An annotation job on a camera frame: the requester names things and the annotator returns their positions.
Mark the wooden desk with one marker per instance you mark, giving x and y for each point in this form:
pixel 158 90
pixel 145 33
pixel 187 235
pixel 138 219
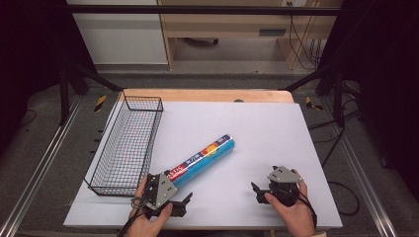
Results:
pixel 227 24

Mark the white cabinet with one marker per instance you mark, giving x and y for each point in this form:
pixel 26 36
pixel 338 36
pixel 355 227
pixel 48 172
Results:
pixel 122 39

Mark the yellow black floor tape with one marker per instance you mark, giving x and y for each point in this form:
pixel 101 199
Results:
pixel 100 103
pixel 311 103

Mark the aluminium floor rail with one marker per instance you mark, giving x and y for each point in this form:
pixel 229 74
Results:
pixel 364 177
pixel 39 168

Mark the white table mat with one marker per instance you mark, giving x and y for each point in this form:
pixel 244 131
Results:
pixel 257 138

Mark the grey desk label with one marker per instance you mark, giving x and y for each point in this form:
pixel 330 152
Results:
pixel 272 32

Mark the person's left hand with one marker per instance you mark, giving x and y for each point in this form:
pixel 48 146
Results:
pixel 145 227

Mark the black horizontal frame bar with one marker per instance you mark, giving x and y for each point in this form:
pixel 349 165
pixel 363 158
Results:
pixel 197 10

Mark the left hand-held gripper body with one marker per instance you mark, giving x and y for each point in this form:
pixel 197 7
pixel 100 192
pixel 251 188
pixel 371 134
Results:
pixel 161 191

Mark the black chair base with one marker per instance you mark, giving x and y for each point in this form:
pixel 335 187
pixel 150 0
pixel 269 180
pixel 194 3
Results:
pixel 201 41

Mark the black metal stand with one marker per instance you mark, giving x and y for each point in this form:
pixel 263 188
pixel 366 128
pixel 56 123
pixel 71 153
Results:
pixel 64 95
pixel 338 98

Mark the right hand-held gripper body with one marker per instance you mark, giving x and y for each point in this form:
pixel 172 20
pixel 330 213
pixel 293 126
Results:
pixel 284 186

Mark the person's right hand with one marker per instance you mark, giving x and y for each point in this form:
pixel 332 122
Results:
pixel 298 219

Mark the long blue cling film box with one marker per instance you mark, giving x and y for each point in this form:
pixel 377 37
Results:
pixel 201 158

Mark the dark curtain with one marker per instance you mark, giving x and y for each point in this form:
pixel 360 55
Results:
pixel 29 65
pixel 385 82

